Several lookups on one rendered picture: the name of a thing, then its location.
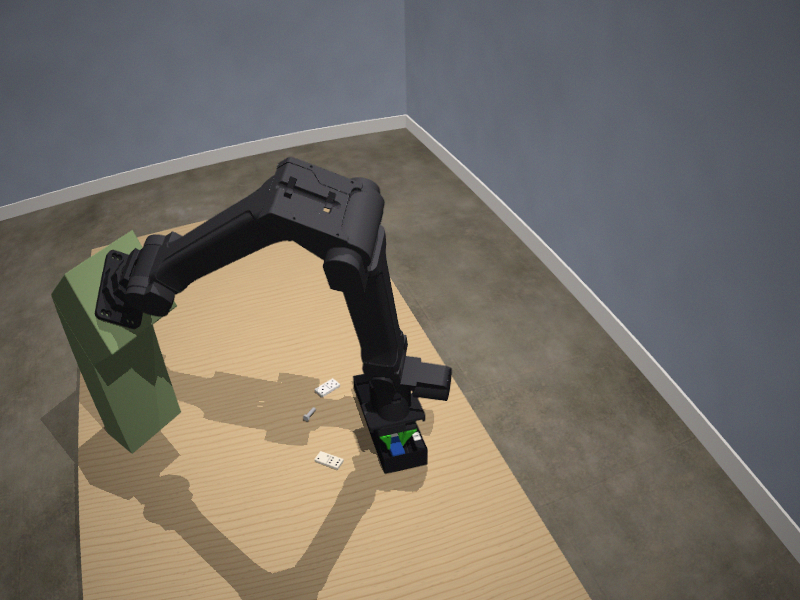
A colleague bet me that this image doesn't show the black rack of bins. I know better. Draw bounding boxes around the black rack of bins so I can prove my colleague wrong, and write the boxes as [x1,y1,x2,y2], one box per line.
[353,374,428,474]

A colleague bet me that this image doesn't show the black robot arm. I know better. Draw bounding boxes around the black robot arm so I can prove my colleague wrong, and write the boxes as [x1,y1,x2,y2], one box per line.
[95,157,452,414]

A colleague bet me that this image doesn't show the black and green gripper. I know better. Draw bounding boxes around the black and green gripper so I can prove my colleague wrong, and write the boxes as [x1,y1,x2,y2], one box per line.
[362,390,425,450]

